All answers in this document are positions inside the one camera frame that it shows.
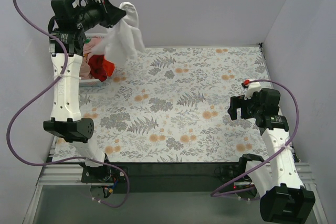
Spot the aluminium frame rail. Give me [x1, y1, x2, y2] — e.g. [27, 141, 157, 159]
[36, 163, 87, 186]

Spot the floral patterned table mat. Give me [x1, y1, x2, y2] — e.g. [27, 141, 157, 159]
[79, 47, 271, 163]

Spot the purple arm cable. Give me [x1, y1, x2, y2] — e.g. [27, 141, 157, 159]
[6, 0, 131, 208]
[211, 79, 300, 201]

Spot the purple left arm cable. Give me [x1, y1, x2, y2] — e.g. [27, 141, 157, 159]
[6, 0, 131, 208]

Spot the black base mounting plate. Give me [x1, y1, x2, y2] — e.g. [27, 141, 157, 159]
[81, 162, 243, 194]

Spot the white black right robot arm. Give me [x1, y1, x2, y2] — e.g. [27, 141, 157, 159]
[228, 88, 316, 223]

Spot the pink t shirt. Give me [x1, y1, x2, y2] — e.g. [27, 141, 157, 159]
[80, 37, 104, 80]

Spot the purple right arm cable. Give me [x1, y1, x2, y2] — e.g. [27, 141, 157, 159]
[211, 79, 300, 201]

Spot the white t shirt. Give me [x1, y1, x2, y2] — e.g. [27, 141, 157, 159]
[91, 2, 145, 67]

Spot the white plastic laundry basket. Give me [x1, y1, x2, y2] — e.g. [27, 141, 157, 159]
[79, 33, 109, 89]

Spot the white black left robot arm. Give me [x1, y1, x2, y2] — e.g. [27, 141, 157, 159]
[43, 0, 126, 182]

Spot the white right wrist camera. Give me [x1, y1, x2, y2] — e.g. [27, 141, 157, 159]
[242, 80, 261, 100]

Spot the red t shirt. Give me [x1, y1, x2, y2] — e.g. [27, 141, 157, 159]
[88, 55, 108, 82]

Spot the orange t shirt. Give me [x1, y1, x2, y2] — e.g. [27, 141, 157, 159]
[102, 59, 115, 77]

